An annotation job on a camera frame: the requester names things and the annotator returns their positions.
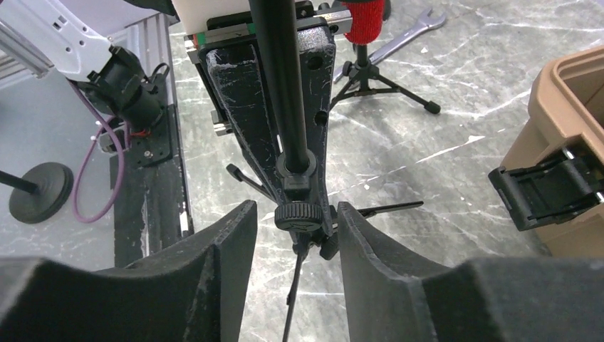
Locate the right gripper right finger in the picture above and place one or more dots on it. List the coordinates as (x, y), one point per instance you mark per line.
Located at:
(395, 294)

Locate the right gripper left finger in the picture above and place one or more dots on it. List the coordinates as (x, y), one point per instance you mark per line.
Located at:
(194, 290)

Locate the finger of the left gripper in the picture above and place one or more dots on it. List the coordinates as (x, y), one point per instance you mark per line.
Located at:
(236, 77)
(317, 56)

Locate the red glitter microphone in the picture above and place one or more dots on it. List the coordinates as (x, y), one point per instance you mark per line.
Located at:
(366, 20)

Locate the black shock mount tripod stand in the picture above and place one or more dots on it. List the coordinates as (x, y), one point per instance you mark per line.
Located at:
(364, 79)

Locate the small black tripod stand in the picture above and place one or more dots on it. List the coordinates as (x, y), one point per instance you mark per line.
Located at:
(284, 84)

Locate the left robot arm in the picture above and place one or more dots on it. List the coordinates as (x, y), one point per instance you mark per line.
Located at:
(112, 76)

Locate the black round base stand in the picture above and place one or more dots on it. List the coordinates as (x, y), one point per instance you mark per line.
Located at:
(40, 193)

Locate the silver wrench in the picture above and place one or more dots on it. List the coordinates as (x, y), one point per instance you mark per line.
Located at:
(424, 23)

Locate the tan plastic case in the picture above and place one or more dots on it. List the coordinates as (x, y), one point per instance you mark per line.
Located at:
(551, 179)

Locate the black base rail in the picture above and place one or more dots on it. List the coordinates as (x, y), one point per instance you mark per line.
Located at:
(152, 210)

